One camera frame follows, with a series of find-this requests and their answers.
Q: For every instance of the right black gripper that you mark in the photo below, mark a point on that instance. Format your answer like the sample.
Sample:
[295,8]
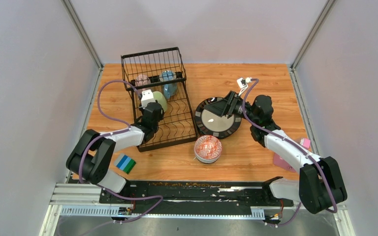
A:
[222,107]

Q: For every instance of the black rimmed white plate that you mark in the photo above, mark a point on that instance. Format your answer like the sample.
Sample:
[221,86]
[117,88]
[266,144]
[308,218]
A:
[210,124]

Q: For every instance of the red patterned white bowl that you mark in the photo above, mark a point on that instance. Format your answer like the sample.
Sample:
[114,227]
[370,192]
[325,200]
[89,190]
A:
[207,149]

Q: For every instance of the blue butterfly mug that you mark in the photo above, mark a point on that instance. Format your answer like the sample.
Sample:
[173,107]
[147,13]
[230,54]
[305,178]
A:
[169,89]

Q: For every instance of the pink ceramic mug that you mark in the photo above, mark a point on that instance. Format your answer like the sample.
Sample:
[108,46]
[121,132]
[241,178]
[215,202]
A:
[142,80]

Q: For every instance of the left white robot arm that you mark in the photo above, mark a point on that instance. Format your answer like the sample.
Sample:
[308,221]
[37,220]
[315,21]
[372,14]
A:
[91,157]

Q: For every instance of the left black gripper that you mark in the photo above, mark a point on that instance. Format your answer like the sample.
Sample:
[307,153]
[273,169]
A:
[161,117]

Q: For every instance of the pink box with mirror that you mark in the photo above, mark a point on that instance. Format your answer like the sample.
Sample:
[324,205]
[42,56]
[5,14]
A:
[286,164]

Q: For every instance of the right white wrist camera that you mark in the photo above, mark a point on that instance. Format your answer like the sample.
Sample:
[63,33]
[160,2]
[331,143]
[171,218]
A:
[243,84]

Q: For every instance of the blue green striped sponge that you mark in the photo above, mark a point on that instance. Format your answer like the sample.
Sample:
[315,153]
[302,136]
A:
[124,163]

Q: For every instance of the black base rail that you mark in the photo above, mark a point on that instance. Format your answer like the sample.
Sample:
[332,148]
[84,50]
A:
[172,199]

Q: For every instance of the light green mug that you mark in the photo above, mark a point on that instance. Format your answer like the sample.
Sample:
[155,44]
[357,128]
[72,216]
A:
[160,98]

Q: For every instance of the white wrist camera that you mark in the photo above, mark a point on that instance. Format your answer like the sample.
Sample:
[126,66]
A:
[243,84]
[147,97]

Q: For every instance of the black wire dish rack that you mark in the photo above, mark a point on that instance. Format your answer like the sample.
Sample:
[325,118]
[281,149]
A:
[177,126]

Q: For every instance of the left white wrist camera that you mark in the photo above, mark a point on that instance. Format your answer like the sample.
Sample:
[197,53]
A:
[147,97]

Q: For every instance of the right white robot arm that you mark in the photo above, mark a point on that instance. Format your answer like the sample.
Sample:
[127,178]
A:
[320,185]

